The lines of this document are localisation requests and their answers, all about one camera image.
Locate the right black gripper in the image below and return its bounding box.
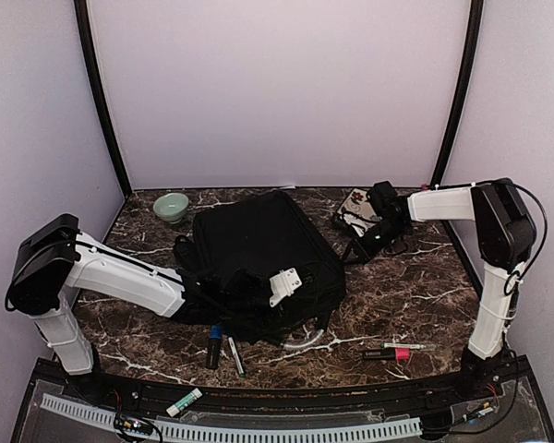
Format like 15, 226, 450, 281
343, 218, 412, 265

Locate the black student backpack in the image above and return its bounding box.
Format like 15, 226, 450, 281
173, 191, 346, 346

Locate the blue cap white pen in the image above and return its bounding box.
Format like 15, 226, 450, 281
227, 336, 246, 378

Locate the thin white green pen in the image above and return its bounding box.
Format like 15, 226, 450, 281
381, 342, 436, 351

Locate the pink cap black highlighter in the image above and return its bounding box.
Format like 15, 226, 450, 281
362, 348, 410, 361

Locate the white green glue stick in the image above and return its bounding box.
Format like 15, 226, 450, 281
166, 388, 203, 417

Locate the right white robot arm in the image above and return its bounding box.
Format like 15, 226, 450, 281
339, 178, 547, 401

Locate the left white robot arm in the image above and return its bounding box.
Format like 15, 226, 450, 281
5, 213, 269, 402

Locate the floral square plate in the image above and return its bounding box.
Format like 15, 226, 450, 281
334, 188, 381, 236

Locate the blue cap black highlighter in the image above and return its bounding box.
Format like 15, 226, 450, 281
205, 325, 223, 370

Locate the pale green ceramic bowl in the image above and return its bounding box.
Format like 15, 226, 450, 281
153, 193, 189, 224

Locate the small green circuit board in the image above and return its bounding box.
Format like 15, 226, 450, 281
114, 413, 154, 437

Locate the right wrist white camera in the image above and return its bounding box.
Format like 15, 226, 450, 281
342, 211, 370, 236

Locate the wrist white camera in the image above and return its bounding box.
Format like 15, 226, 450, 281
342, 211, 370, 236
269, 268, 303, 308

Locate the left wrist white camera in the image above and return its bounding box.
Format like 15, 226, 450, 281
269, 268, 303, 308

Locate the black front table rail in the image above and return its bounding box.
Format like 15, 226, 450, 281
64, 364, 504, 419

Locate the white slotted cable duct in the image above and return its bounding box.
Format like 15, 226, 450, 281
40, 394, 422, 442

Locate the right black frame post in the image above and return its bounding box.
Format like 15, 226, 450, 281
429, 0, 485, 185

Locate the black frame post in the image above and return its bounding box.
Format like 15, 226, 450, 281
429, 0, 485, 185
73, 0, 133, 199

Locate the left black frame post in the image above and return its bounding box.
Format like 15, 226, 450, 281
73, 0, 133, 199

